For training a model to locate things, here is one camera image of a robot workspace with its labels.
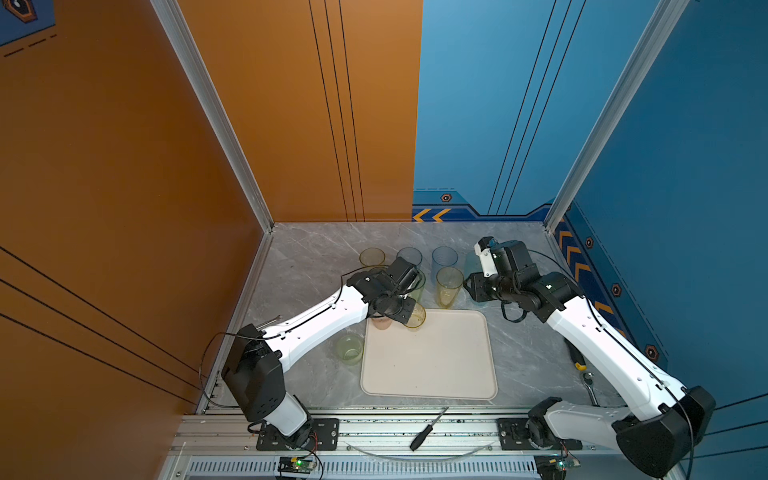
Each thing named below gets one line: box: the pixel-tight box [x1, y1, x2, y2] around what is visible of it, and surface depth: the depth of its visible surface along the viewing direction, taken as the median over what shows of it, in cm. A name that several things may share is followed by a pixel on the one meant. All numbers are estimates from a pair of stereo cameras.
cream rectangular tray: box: [360, 309, 498, 400], surface depth 87 cm
